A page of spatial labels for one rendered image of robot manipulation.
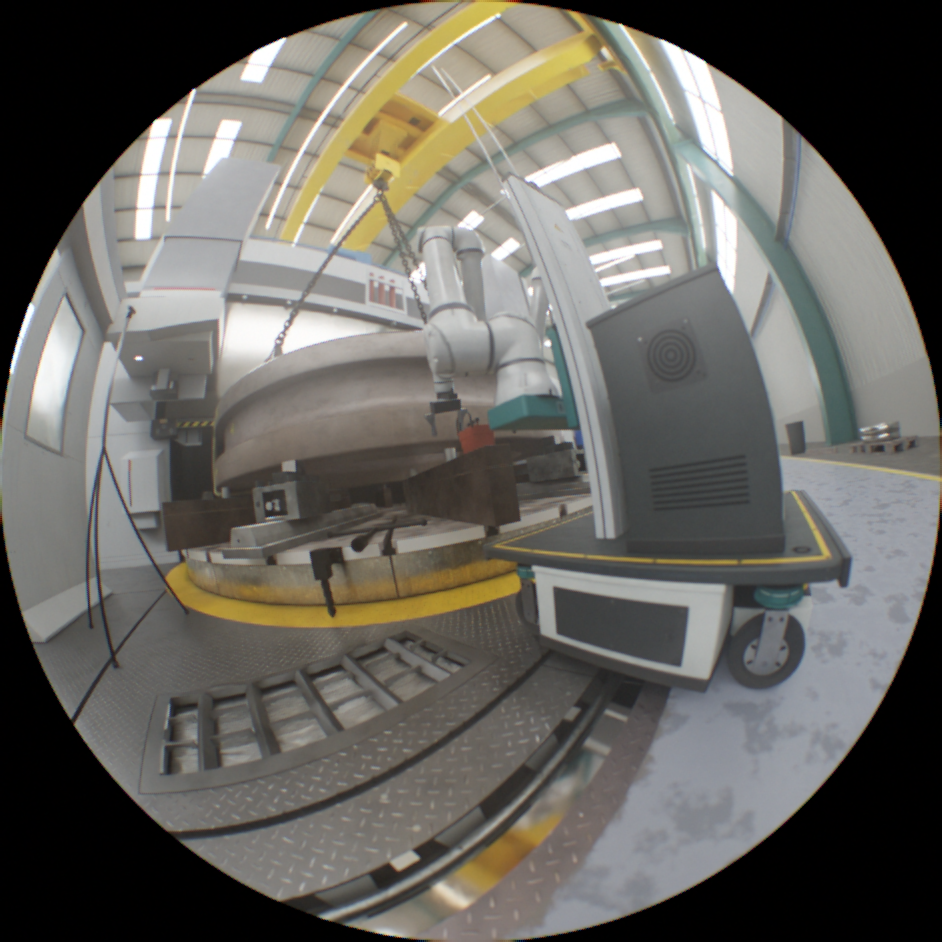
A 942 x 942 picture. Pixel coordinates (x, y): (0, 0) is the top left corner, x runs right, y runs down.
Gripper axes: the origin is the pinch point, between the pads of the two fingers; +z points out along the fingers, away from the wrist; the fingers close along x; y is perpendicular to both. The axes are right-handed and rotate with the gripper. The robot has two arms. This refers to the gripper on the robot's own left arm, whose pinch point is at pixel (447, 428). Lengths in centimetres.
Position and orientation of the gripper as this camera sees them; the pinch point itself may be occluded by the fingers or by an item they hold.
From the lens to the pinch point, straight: 133.0
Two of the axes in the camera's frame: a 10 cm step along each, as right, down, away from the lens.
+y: -4.7, -2.9, 8.3
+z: 0.7, 9.3, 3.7
